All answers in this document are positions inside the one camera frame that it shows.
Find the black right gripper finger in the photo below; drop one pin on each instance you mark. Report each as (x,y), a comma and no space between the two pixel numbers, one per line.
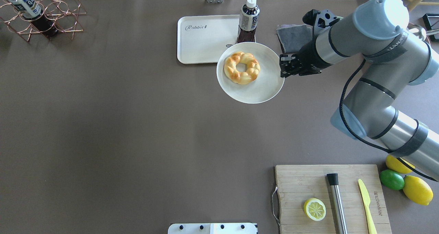
(285,63)

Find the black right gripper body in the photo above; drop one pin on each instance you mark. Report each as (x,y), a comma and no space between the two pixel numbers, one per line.
(307,58)

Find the glazed twisted donut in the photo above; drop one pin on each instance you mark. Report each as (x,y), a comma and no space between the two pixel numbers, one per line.
(242,68)

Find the white round plate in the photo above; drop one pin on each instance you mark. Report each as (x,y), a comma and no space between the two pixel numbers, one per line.
(267,84)

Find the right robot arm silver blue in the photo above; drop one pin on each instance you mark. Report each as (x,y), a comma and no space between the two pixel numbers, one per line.
(393,59)

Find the cream rabbit tray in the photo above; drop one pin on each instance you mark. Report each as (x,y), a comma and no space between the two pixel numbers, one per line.
(203,39)

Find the grey folded cloth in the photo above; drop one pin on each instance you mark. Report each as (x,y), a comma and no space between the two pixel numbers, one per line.
(293,37)

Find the standing dark tea bottle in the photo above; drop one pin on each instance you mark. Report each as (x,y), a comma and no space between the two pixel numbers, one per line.
(249,14)

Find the steel ice scoop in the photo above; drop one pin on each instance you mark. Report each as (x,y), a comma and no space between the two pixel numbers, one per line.
(418,31)

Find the steel black-tipped rod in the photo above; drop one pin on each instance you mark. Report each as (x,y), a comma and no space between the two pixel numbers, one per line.
(336,201)

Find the wooden cutting board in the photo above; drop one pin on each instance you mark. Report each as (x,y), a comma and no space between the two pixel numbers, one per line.
(297,183)

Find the yellow lemon far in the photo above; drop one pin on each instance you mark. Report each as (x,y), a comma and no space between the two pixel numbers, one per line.
(394,164)

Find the yellow lemon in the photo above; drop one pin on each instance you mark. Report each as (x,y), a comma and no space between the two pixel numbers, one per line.
(394,164)
(417,190)

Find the green lime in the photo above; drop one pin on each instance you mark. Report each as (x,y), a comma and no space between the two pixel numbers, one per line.
(391,179)

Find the yellow plastic knife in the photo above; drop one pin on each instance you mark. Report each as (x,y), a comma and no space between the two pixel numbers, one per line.
(366,202)

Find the half lemon slice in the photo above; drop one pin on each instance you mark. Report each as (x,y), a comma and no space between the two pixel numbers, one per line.
(314,209)

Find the yellow lemon near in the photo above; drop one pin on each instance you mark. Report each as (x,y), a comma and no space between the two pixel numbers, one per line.
(417,190)

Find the racked tea bottle upper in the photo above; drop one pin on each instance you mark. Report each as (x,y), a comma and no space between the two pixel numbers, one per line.
(32,12)

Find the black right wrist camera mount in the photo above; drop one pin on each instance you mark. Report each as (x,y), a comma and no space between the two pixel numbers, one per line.
(320,21)

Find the white camera post base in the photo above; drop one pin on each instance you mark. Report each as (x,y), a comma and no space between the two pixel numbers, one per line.
(213,228)

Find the copper wire bottle rack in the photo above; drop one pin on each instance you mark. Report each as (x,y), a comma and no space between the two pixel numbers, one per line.
(65,14)

